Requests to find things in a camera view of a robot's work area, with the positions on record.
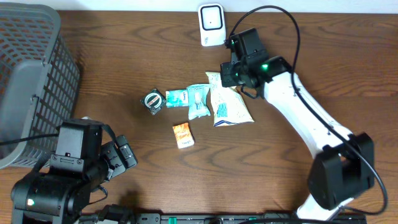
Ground orange snack packet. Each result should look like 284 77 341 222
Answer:
172 123 195 149

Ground dark grey plastic basket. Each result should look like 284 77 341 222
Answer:
1 2 80 168

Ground white yellow chip bag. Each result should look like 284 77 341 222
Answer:
205 72 254 127

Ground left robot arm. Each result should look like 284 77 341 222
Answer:
11 119 137 223

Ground white barcode scanner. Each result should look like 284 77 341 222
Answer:
198 3 226 47

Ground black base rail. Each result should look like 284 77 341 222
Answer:
77 213 368 224

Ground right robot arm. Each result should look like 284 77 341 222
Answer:
220 29 374 221

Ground teal white snack packet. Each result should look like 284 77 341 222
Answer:
187 84 211 120

